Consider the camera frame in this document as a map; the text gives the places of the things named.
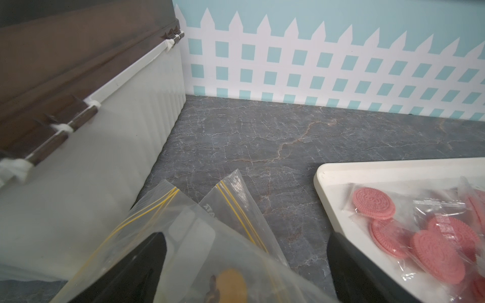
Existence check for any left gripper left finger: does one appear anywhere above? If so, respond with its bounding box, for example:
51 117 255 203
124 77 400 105
70 232 167 303

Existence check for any ziploc bag of cookies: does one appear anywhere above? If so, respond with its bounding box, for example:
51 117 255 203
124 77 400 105
199 169 289 266
54 181 333 302

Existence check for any white toolbox brown lid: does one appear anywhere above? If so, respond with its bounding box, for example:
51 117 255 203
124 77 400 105
1 1 186 282

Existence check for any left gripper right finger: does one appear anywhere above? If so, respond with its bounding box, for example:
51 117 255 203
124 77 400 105
327 232 419 302

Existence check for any white rectangular tray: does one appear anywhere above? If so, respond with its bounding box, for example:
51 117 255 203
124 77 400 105
313 157 484 302

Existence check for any pink wrapped cookie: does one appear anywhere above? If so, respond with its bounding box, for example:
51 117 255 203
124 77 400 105
369 218 411 260
427 215 480 262
410 230 466 285
352 187 396 220

